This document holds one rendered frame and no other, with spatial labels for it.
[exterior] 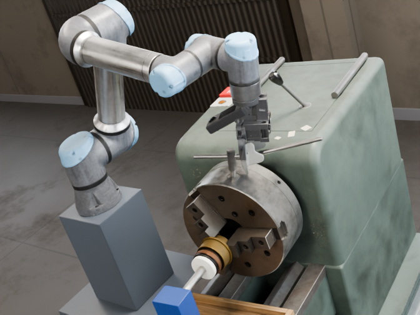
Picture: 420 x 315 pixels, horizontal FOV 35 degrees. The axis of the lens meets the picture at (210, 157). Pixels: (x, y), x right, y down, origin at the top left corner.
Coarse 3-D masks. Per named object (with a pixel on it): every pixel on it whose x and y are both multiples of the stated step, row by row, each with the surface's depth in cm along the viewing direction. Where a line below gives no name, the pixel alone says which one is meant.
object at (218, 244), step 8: (208, 240) 174; (216, 240) 173; (224, 240) 175; (200, 248) 173; (208, 248) 171; (216, 248) 171; (224, 248) 172; (208, 256) 169; (216, 256) 170; (224, 256) 171; (216, 264) 169; (224, 264) 172; (216, 272) 170
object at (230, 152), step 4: (228, 148) 172; (232, 148) 171; (228, 152) 171; (232, 152) 170; (228, 156) 171; (232, 156) 171; (228, 160) 172; (232, 160) 172; (228, 164) 173; (232, 164) 172; (232, 168) 173; (236, 168) 174; (232, 172) 174; (232, 176) 175
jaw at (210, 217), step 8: (192, 192) 183; (192, 200) 182; (200, 200) 178; (192, 208) 178; (200, 208) 177; (208, 208) 178; (200, 216) 178; (208, 216) 177; (216, 216) 178; (200, 224) 177; (208, 224) 176; (216, 224) 177; (224, 224) 179; (208, 232) 174; (216, 232) 176
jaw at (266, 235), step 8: (240, 232) 176; (248, 232) 174; (256, 232) 173; (264, 232) 172; (272, 232) 172; (280, 232) 173; (232, 240) 174; (240, 240) 172; (248, 240) 171; (256, 240) 172; (264, 240) 170; (272, 240) 172; (232, 248) 172; (240, 248) 174; (248, 248) 172; (256, 248) 173; (264, 248) 172; (232, 256) 174
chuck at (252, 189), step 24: (216, 168) 184; (240, 168) 178; (216, 192) 176; (240, 192) 171; (264, 192) 173; (192, 216) 186; (240, 216) 176; (264, 216) 171; (288, 216) 175; (192, 240) 192; (288, 240) 176; (240, 264) 187; (264, 264) 181
